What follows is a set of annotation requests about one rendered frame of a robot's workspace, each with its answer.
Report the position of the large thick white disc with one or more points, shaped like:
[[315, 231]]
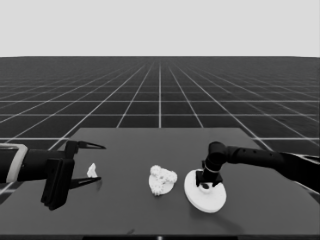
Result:
[[206, 201]]

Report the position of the small white T-shaped piece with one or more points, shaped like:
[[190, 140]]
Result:
[[91, 172]]

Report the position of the white round carrier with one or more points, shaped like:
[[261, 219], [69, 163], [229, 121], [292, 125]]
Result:
[[169, 188]]

